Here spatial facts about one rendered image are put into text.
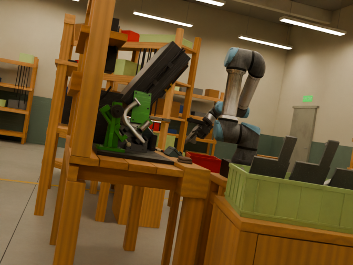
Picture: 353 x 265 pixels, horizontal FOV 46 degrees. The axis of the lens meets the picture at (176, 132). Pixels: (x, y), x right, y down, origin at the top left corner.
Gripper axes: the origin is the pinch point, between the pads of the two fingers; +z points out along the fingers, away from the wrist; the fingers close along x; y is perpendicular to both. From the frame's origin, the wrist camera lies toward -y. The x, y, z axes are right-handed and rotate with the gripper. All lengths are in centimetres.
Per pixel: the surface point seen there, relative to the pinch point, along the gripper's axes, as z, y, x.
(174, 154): 12.5, -3.7, -12.6
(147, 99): -3.5, -36.2, 4.6
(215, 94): -276, 216, 830
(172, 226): 47, 41, 21
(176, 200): 31.2, 29.8, 20.9
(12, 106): 111, -147, 846
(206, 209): 24.8, 28.5, -29.4
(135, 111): 7.8, -36.9, 2.3
